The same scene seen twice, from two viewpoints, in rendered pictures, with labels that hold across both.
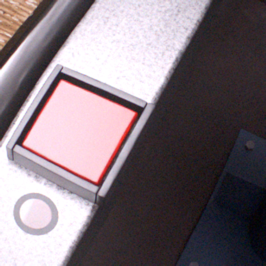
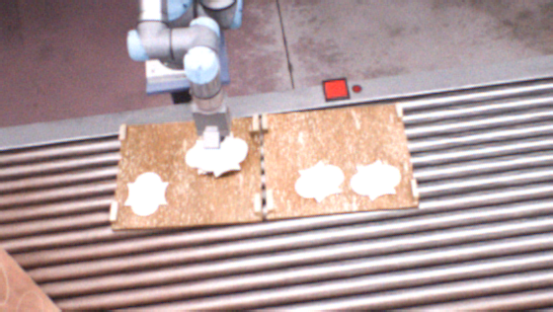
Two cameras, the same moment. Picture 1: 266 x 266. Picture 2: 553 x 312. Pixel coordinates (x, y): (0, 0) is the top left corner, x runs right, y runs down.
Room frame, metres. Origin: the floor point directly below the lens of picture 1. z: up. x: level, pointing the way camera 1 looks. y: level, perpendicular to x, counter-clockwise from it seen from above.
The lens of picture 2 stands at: (0.85, 1.25, 2.56)
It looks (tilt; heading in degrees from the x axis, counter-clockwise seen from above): 56 degrees down; 252
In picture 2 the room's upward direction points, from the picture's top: 7 degrees counter-clockwise
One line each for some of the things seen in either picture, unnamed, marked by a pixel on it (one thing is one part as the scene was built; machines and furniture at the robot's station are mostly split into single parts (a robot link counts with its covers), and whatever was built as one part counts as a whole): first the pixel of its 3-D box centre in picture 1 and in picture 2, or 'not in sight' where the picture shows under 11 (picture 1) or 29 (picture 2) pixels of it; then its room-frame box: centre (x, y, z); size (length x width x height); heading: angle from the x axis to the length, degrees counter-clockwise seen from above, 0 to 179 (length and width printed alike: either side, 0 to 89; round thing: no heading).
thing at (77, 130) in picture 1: (77, 133); (336, 90); (0.25, 0.04, 0.92); 0.06 x 0.06 x 0.01; 74
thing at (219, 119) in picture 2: not in sight; (209, 120); (0.67, 0.17, 1.17); 0.12 x 0.09 x 0.16; 65
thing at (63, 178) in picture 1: (77, 132); (336, 89); (0.25, 0.04, 0.92); 0.08 x 0.08 x 0.02; 74
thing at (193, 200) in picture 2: not in sight; (189, 172); (0.75, 0.13, 0.93); 0.41 x 0.35 x 0.02; 159
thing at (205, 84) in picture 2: not in sight; (202, 71); (0.65, 0.15, 1.33); 0.09 x 0.08 x 0.11; 68
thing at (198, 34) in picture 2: not in sight; (197, 42); (0.63, 0.05, 1.33); 0.11 x 0.11 x 0.08; 68
